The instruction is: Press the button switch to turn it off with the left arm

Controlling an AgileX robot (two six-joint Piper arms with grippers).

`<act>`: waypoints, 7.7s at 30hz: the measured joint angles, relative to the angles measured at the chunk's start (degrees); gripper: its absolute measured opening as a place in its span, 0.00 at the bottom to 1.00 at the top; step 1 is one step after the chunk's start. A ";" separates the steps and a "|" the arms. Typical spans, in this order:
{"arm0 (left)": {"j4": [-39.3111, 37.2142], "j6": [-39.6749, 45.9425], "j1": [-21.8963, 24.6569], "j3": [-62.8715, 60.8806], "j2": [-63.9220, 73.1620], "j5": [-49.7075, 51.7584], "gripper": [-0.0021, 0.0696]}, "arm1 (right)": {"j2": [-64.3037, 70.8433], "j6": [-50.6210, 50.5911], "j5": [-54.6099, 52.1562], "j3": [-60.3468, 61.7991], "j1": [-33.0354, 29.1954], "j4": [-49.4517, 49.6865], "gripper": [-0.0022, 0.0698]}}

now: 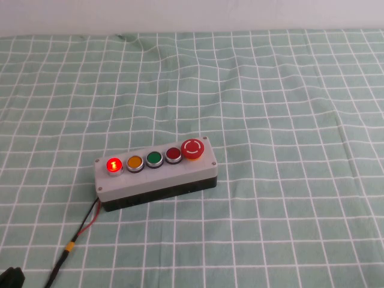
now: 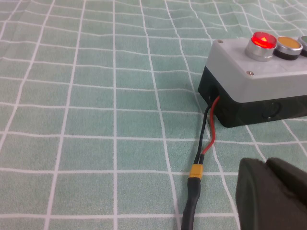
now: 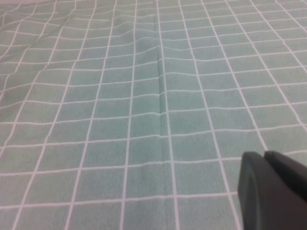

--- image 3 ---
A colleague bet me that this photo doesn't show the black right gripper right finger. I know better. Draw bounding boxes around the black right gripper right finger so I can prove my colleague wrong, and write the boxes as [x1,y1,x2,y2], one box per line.
[264,150,307,208]

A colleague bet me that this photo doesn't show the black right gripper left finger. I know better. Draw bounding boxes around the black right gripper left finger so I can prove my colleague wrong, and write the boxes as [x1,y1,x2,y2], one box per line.
[236,151,307,230]

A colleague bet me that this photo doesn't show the green white-grid tablecloth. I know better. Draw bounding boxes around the green white-grid tablecloth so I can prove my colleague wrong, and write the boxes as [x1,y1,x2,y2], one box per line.
[0,0,307,230]

